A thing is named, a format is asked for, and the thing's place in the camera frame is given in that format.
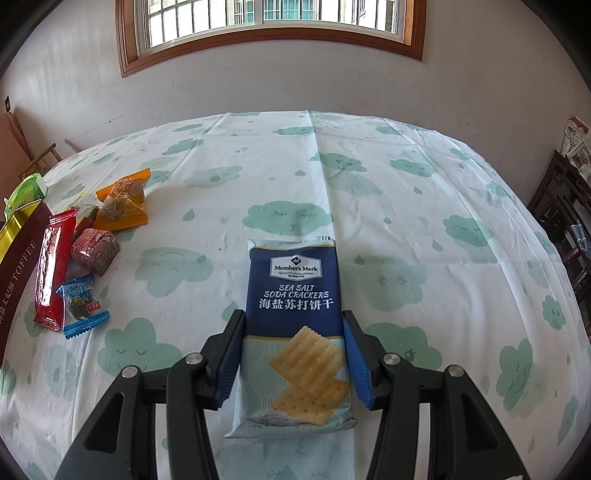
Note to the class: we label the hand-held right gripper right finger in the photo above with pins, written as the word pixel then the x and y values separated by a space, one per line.
pixel 358 364

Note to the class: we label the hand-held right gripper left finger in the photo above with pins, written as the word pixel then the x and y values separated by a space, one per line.
pixel 228 369

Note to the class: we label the blue cracker packet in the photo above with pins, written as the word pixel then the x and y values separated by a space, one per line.
pixel 291 277

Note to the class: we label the blue candy packet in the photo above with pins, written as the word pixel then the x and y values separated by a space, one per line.
pixel 81 300

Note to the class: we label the pink cube snack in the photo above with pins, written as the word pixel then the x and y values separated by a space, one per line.
pixel 94 249

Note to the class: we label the red snack packet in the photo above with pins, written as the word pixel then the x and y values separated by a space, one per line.
pixel 53 272

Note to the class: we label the gold metal tray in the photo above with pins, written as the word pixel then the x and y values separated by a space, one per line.
pixel 23 272

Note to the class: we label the cloud print tablecloth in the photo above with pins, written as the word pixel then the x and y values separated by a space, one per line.
pixel 415 230

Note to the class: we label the orange snack packet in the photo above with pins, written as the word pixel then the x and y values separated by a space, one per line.
pixel 124 203

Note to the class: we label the green tissue pack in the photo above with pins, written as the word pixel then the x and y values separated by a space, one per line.
pixel 27 194

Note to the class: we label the dark wooden cabinet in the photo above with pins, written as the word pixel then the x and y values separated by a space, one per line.
pixel 563 194

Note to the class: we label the small wooden chair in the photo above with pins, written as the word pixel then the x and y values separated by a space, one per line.
pixel 41 159

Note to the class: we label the orange covered folded table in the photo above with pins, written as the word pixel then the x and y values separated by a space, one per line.
pixel 11 147

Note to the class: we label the stack of papers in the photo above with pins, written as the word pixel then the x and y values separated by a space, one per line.
pixel 577 138

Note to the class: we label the wooden framed window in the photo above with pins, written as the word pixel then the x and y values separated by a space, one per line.
pixel 131 46

